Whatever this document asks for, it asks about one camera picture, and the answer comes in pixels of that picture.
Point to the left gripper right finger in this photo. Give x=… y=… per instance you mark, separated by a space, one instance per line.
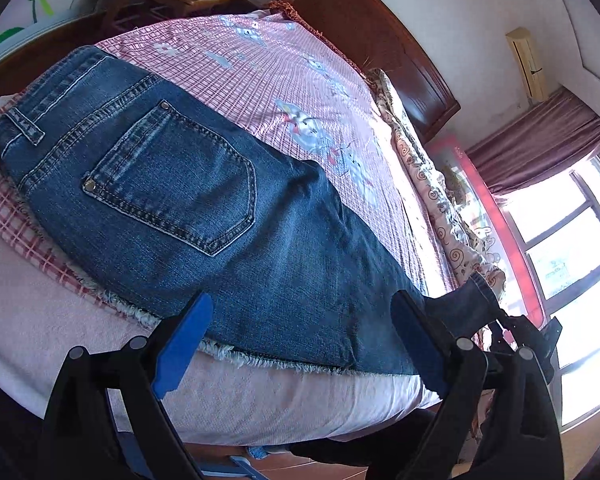
x=521 y=436

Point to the pink bed guard rail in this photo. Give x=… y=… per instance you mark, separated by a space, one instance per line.
x=480 y=211

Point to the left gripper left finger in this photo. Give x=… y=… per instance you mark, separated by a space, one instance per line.
x=80 y=439

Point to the floral quilt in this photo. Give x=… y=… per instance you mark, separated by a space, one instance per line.
x=453 y=234

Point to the dark wooden headboard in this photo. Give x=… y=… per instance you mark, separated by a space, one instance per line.
x=371 y=36

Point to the wall air conditioner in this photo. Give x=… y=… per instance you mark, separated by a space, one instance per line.
x=531 y=69

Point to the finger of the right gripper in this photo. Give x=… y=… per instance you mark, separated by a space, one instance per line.
x=524 y=333

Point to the maroon curtain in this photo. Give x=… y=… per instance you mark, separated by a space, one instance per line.
x=548 y=139

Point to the blue denim jeans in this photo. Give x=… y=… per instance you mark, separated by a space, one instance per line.
x=159 y=198

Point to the window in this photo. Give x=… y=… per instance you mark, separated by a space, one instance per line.
x=556 y=225

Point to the pink checked bed sheet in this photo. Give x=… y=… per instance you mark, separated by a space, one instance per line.
x=275 y=79

